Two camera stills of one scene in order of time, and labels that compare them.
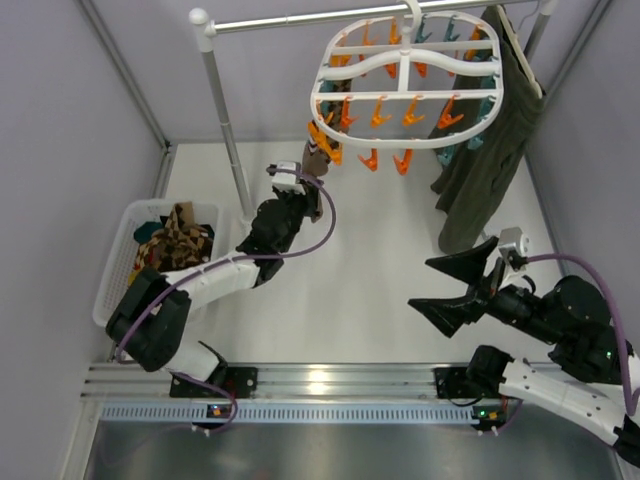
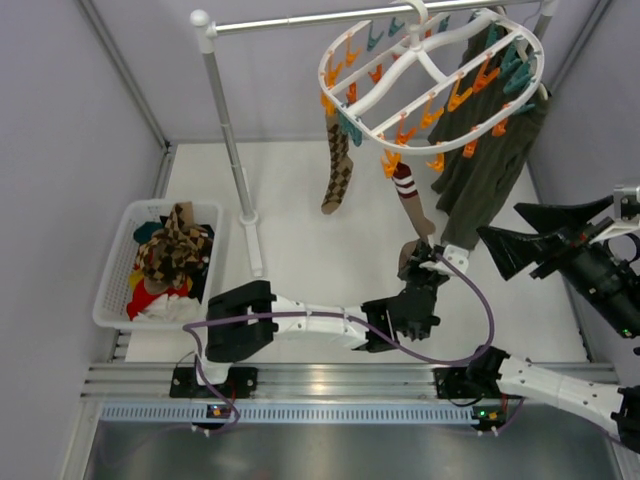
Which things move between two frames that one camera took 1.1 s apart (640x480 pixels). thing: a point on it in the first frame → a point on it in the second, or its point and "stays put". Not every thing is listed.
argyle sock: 339,86 → 341,164
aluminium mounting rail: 282,381 stays put
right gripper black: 482,291 → 558,253
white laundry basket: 122,258 stays put
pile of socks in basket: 174,243 stays put
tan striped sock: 315,161 → 406,185
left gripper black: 298,198 → 420,263
